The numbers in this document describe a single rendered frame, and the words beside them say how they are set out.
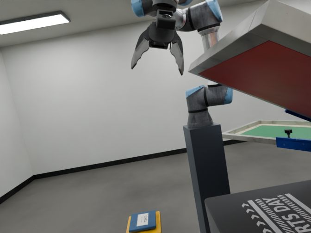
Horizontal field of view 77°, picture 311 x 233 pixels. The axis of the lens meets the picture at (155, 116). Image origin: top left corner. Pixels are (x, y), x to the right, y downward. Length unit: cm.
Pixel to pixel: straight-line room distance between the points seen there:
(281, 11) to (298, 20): 3
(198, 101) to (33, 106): 438
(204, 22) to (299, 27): 75
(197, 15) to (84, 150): 415
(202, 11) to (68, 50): 400
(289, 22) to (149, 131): 420
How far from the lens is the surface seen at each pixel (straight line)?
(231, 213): 85
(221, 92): 111
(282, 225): 82
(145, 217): 85
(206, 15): 109
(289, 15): 37
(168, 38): 60
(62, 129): 488
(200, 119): 114
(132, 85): 441
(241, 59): 51
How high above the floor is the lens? 143
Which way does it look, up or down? 6 degrees down
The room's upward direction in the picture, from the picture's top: 10 degrees counter-clockwise
